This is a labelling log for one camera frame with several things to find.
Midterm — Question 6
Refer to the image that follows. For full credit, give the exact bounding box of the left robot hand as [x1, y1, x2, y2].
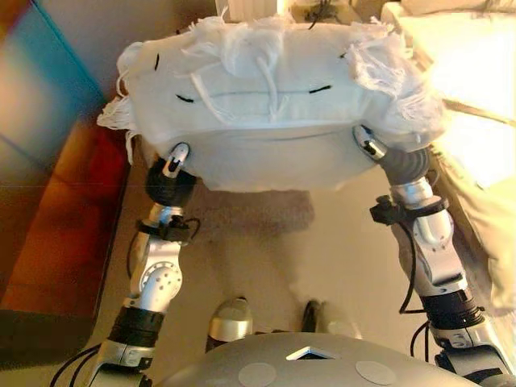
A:
[144, 141, 198, 207]

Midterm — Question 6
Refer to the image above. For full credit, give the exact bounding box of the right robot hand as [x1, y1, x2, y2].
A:
[352, 124, 432, 187]

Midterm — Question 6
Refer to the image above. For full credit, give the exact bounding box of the white fringed cushion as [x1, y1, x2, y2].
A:
[96, 10, 447, 193]

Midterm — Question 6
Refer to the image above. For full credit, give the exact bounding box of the white duvet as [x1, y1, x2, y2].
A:
[406, 2, 516, 191]

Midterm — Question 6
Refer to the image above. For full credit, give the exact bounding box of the silver left robot leg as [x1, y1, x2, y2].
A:
[205, 297, 255, 354]

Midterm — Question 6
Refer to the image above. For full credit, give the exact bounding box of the silver robot leg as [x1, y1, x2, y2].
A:
[300, 299, 360, 336]
[205, 297, 255, 354]

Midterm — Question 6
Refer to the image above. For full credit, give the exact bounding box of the silver right robot leg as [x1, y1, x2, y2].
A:
[300, 299, 360, 336]

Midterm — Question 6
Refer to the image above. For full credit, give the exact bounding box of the grey robot torso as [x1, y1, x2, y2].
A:
[159, 331, 469, 387]

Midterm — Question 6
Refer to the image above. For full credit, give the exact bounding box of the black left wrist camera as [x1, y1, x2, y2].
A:
[160, 214, 195, 242]

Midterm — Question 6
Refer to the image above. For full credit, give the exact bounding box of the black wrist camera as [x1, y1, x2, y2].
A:
[160, 214, 195, 242]
[369, 194, 399, 226]

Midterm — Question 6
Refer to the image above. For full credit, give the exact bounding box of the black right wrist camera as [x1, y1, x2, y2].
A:
[369, 194, 399, 226]

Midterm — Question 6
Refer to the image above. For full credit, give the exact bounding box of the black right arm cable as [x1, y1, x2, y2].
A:
[397, 217, 430, 364]

